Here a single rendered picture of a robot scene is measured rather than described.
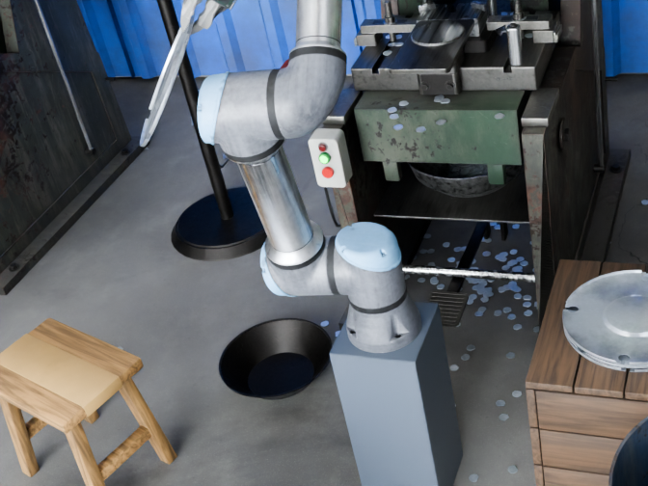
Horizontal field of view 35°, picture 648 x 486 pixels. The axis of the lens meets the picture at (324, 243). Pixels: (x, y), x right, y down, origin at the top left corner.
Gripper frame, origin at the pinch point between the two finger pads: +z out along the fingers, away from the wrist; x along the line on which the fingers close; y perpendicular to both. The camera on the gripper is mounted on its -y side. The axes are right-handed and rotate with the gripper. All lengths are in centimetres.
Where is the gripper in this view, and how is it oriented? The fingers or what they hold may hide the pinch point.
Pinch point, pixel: (188, 25)
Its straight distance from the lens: 209.7
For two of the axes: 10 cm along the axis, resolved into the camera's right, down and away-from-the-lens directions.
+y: 1.9, 5.3, -8.3
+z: -5.5, 7.5, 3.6
